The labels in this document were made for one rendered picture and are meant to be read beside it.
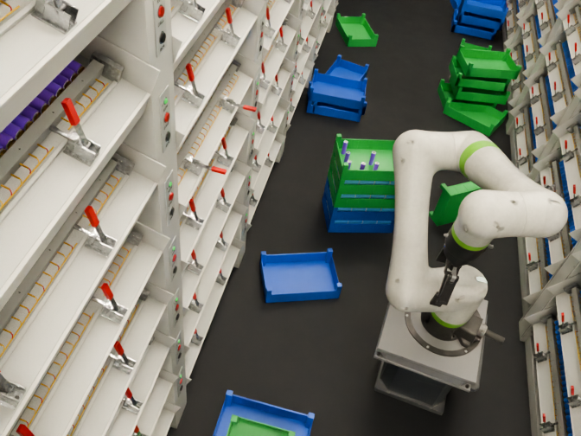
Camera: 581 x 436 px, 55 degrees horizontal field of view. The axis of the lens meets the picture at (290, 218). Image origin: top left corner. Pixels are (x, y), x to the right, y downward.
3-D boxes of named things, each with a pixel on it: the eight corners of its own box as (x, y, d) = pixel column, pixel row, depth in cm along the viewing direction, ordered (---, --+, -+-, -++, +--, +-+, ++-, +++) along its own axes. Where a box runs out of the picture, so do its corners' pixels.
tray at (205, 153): (247, 89, 170) (260, 66, 163) (173, 230, 128) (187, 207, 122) (188, 54, 166) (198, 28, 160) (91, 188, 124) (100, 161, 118)
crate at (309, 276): (328, 259, 241) (332, 247, 235) (338, 298, 228) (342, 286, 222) (259, 263, 235) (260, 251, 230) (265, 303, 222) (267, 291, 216)
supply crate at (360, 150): (399, 150, 247) (405, 136, 241) (411, 182, 233) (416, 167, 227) (333, 148, 242) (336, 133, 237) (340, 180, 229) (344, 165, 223)
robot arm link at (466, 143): (437, 163, 171) (443, 125, 166) (477, 164, 172) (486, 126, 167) (458, 186, 155) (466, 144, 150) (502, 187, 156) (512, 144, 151)
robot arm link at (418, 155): (379, 305, 173) (387, 130, 167) (430, 305, 175) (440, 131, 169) (391, 317, 160) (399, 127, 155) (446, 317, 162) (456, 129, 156)
